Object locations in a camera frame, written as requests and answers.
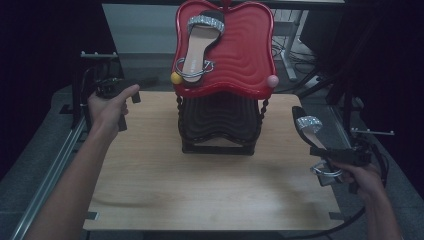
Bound person's left hand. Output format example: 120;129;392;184
87;84;141;135

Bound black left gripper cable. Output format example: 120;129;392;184
80;64;101;132

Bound red and black tiered rack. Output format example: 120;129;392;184
170;0;280;156

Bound person's right hand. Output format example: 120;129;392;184
329;160;385;202

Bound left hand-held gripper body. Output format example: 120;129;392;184
80;50;134;132

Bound white desk with metal legs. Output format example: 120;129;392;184
101;0;346;82

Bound black sandal with glitter strap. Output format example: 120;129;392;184
292;105;345;188
174;9;227;89

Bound tangle of floor cables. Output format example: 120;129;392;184
271;35;317;68

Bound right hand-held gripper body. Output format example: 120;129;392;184
329;127;395;195

